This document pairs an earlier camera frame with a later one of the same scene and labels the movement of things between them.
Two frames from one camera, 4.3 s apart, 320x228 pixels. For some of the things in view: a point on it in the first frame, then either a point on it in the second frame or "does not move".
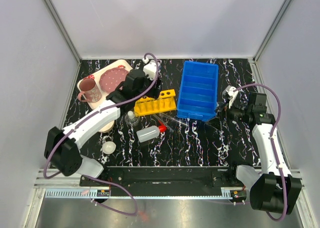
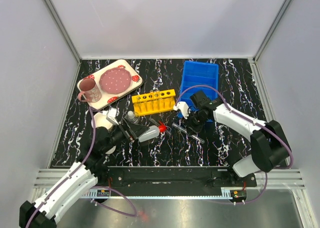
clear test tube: [166, 120] to [168, 129]
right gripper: [224, 110] to [198, 128]
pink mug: [90, 89] does not move
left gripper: [156, 89] to [137, 130]
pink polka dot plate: [110, 79] does not move
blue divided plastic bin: [198, 90] does not move
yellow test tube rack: [146, 105] does not move
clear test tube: [168, 118] to [187, 133]
